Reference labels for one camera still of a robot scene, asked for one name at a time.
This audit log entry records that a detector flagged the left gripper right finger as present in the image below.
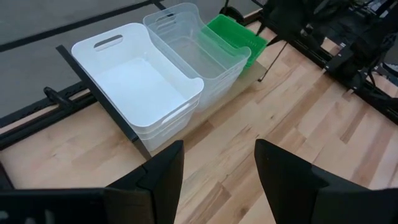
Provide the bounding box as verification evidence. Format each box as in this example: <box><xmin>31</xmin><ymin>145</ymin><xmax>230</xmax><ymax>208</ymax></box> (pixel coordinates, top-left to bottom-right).
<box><xmin>254</xmin><ymin>138</ymin><xmax>371</xmax><ymax>224</ymax></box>

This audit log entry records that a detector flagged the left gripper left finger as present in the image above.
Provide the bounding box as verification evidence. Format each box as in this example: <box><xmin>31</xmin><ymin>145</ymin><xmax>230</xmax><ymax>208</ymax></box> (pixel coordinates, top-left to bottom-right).
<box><xmin>104</xmin><ymin>139</ymin><xmax>185</xmax><ymax>224</ymax></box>

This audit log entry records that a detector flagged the white plastic basket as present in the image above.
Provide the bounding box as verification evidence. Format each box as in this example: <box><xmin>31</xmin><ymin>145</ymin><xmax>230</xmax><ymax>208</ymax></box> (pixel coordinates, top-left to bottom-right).
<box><xmin>70</xmin><ymin>22</ymin><xmax>205</xmax><ymax>132</ymax></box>
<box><xmin>132</xmin><ymin>99</ymin><xmax>200</xmax><ymax>152</ymax></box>

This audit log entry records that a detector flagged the clear plastic basket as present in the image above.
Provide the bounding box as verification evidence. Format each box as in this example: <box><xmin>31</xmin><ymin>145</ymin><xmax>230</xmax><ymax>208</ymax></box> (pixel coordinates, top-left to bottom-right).
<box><xmin>142</xmin><ymin>2</ymin><xmax>252</xmax><ymax>94</ymax></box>
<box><xmin>195</xmin><ymin>58</ymin><xmax>250</xmax><ymax>104</ymax></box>
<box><xmin>197</xmin><ymin>73</ymin><xmax>246</xmax><ymax>114</ymax></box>

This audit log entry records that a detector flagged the black frame wooden shelf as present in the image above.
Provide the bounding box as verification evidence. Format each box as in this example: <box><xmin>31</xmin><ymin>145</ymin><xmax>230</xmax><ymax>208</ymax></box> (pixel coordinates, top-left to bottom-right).
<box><xmin>55</xmin><ymin>39</ymin><xmax>289</xmax><ymax>162</ymax></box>

